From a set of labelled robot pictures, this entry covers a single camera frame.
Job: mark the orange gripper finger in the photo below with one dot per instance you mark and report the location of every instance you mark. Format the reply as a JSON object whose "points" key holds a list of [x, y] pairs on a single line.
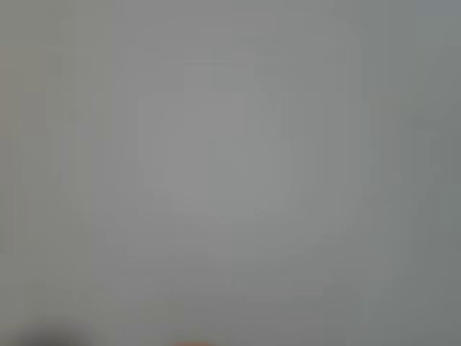
{"points": [[192, 344]]}

